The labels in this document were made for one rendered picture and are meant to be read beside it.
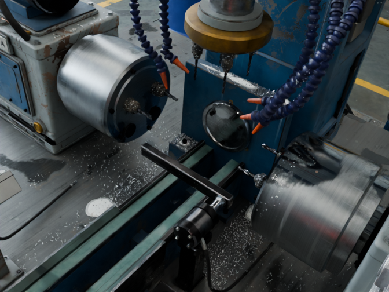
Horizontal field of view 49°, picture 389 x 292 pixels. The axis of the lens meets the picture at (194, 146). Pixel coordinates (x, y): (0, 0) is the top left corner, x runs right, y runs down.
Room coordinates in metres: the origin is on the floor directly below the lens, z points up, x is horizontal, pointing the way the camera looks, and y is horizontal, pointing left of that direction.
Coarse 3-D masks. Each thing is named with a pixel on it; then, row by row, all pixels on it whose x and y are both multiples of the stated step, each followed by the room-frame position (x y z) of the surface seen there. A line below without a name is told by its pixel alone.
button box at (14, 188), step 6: (0, 174) 0.56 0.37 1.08; (6, 174) 0.56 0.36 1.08; (12, 174) 0.57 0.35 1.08; (0, 180) 0.55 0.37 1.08; (6, 180) 0.55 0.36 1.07; (12, 180) 0.56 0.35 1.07; (0, 186) 0.54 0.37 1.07; (6, 186) 0.54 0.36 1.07; (12, 186) 0.55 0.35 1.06; (18, 186) 0.56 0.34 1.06; (0, 192) 0.53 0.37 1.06; (6, 192) 0.54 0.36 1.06; (12, 192) 0.54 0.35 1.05; (18, 192) 0.55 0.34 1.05; (0, 198) 0.52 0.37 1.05; (6, 198) 0.53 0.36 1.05; (0, 204) 0.51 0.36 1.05
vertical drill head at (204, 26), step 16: (208, 0) 0.83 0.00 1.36; (224, 0) 0.77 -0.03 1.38; (240, 0) 0.77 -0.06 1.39; (192, 16) 0.80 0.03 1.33; (208, 16) 0.77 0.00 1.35; (224, 16) 0.76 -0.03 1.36; (240, 16) 0.77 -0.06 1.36; (256, 16) 0.78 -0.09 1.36; (192, 32) 0.76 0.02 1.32; (208, 32) 0.74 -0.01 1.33; (224, 32) 0.74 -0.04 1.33; (240, 32) 0.75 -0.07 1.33; (256, 32) 0.75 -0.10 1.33; (272, 32) 0.79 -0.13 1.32; (192, 48) 0.79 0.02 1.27; (208, 48) 0.73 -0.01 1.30; (224, 48) 0.72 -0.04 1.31; (240, 48) 0.73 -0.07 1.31; (256, 48) 0.74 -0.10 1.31; (224, 64) 0.74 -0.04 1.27; (224, 80) 0.75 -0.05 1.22
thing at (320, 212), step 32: (288, 160) 0.60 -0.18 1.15; (320, 160) 0.60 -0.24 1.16; (352, 160) 0.61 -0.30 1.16; (288, 192) 0.55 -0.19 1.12; (320, 192) 0.54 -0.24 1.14; (352, 192) 0.53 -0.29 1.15; (384, 192) 0.54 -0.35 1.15; (256, 224) 0.55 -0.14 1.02; (288, 224) 0.51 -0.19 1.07; (320, 224) 0.50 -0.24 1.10; (352, 224) 0.49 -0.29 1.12; (320, 256) 0.47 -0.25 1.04
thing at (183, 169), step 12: (144, 144) 0.74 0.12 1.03; (156, 156) 0.71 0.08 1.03; (168, 156) 0.71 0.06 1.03; (168, 168) 0.69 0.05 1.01; (180, 168) 0.68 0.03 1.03; (192, 180) 0.65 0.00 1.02; (204, 180) 0.65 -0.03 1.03; (204, 192) 0.63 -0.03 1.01; (216, 192) 0.61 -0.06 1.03; (228, 192) 0.62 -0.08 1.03; (228, 204) 0.60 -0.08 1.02
